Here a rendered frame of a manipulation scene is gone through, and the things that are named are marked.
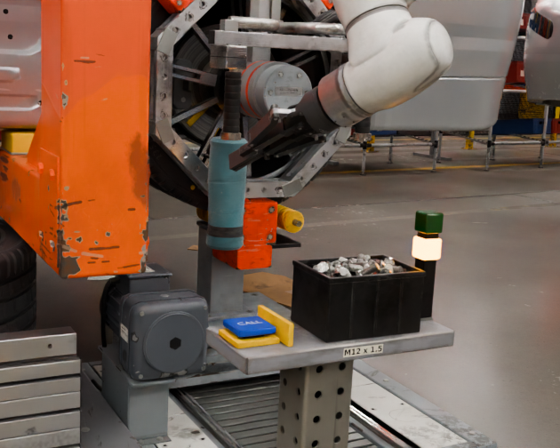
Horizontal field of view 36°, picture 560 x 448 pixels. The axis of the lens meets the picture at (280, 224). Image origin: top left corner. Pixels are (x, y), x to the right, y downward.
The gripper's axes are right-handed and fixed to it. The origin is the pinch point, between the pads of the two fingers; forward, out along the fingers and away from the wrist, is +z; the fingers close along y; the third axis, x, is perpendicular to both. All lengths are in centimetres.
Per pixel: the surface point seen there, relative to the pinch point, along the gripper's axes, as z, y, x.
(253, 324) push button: 8.2, 7.2, -27.1
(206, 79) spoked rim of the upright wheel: 40, 29, 51
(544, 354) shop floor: 36, 172, 1
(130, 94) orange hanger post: 13.0, -14.8, 13.3
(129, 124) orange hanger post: 15.7, -13.0, 9.0
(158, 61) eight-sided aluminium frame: 36, 11, 45
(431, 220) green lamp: -14.2, 33.5, -8.6
